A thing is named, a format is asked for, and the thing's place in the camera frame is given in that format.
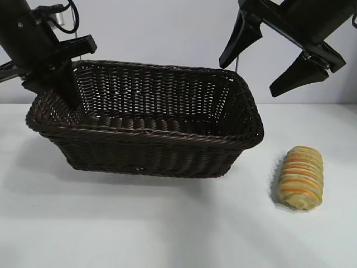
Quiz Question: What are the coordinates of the dark brown woven basket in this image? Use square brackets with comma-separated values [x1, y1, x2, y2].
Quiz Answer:
[25, 59, 264, 179]

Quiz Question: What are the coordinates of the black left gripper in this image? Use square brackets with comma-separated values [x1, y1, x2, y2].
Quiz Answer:
[0, 0, 98, 110]

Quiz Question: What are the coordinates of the long striped bread roll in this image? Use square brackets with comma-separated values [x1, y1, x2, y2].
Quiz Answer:
[274, 145, 325, 211]

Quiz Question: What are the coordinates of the silver metal cylinder fitting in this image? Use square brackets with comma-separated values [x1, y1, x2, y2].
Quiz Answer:
[51, 8, 71, 27]

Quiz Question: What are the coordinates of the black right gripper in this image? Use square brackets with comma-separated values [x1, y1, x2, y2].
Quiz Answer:
[219, 0, 357, 98]

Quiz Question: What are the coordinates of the black looped wrist cable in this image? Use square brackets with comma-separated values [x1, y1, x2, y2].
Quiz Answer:
[59, 0, 82, 33]

